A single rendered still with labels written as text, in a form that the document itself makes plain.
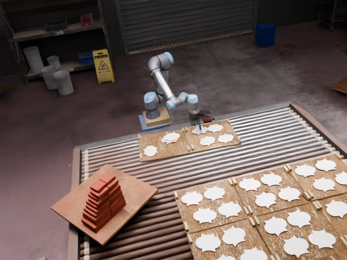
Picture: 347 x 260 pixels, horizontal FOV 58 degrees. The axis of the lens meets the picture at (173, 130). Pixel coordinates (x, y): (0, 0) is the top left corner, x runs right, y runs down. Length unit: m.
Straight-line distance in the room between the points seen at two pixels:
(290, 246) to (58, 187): 2.80
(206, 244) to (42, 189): 2.56
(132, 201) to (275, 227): 0.88
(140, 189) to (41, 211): 1.87
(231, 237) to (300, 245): 0.38
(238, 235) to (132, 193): 0.72
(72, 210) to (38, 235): 1.46
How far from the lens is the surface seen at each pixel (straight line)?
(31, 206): 3.91
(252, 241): 1.96
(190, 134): 2.71
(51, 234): 3.52
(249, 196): 2.18
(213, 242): 1.93
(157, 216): 2.13
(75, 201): 2.19
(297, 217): 2.10
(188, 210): 2.09
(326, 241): 2.04
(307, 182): 2.34
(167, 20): 7.15
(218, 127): 2.76
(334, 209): 2.20
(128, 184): 2.18
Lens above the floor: 2.53
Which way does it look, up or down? 35 degrees down
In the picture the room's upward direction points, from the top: 7 degrees counter-clockwise
